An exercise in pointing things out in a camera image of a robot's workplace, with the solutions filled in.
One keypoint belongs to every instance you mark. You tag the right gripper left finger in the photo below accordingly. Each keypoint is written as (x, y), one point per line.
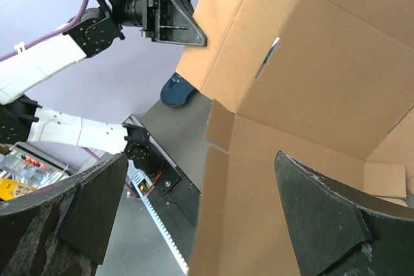
(64, 228)

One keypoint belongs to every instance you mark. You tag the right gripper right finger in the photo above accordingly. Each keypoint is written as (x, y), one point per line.
(336, 229)

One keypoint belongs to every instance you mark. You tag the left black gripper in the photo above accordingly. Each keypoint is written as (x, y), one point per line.
(172, 22)

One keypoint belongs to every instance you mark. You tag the brown cardboard box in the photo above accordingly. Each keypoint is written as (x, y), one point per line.
(328, 82)

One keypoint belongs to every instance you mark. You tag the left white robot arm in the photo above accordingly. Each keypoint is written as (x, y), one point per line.
(91, 31)

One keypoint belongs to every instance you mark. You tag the dark blue leaf dish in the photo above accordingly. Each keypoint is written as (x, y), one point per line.
(177, 91)

